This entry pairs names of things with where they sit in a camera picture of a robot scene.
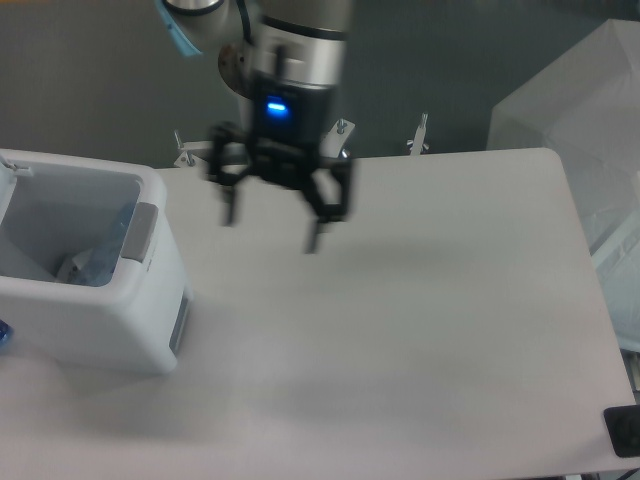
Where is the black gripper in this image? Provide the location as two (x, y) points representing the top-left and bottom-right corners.
(206, 74), (357, 255)

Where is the crushed clear plastic bottle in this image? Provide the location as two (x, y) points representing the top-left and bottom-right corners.
(71, 202), (135, 287)

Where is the white paper plastic wrapper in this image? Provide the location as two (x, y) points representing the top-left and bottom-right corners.
(56, 249), (93, 285)

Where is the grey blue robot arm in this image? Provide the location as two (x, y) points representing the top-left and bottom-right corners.
(156, 1), (355, 253)

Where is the white trash can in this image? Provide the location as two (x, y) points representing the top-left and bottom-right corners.
(1, 150), (194, 374)

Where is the metal table clamp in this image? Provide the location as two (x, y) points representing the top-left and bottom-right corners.
(406, 112), (430, 156)

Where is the plastic covered white equipment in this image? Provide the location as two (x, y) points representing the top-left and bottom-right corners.
(487, 20), (639, 352)

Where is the blue object left edge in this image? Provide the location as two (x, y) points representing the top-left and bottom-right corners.
(0, 321), (13, 350)

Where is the black device table corner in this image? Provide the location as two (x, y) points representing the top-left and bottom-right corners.
(603, 405), (639, 458)

